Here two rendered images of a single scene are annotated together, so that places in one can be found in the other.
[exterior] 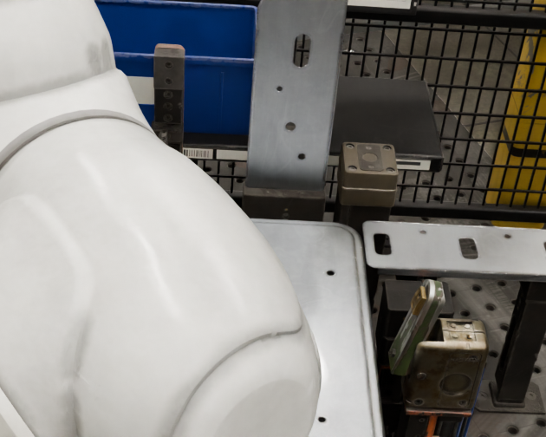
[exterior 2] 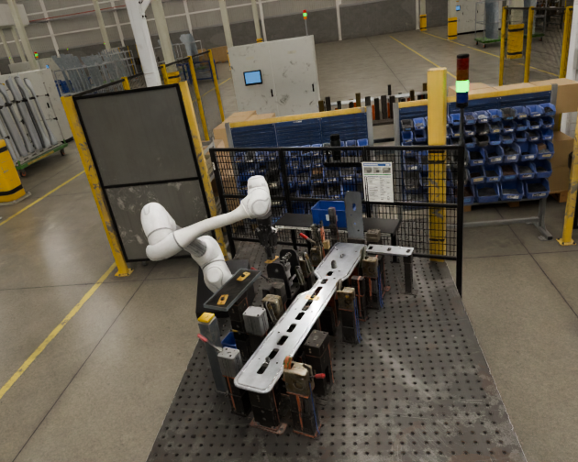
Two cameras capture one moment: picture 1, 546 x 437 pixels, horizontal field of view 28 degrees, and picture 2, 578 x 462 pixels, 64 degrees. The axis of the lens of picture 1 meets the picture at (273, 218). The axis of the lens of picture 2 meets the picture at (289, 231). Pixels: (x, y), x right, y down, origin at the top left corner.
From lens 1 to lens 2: 1.83 m
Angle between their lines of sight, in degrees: 31
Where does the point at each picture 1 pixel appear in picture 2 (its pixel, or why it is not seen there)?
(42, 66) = (256, 184)
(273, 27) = (348, 202)
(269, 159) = (351, 231)
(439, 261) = (381, 250)
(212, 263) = (259, 195)
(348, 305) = (356, 256)
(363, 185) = (370, 236)
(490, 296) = (418, 273)
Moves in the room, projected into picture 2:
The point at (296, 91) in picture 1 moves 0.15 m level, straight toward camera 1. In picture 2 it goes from (354, 215) to (345, 225)
